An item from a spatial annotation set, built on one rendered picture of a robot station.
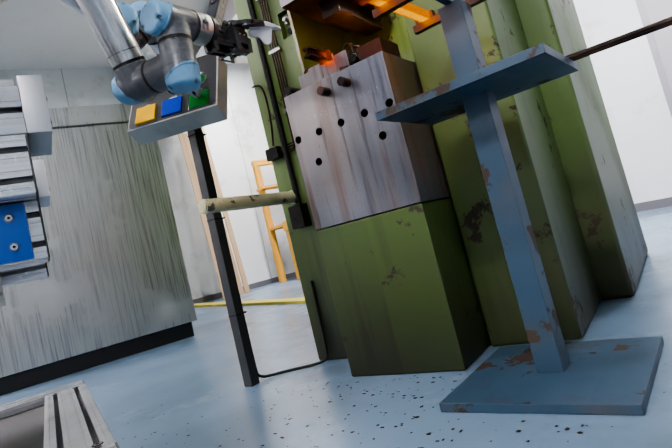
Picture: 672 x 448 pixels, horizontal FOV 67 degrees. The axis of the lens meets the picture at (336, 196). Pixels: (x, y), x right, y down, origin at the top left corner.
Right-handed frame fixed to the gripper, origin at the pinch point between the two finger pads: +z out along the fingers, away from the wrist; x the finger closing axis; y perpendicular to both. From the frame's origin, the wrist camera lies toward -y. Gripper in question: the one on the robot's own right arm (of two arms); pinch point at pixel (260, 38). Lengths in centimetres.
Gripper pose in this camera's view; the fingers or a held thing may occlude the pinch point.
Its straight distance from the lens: 144.1
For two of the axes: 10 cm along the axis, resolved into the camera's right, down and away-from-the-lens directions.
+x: 7.9, -2.4, -5.6
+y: 2.4, 9.7, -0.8
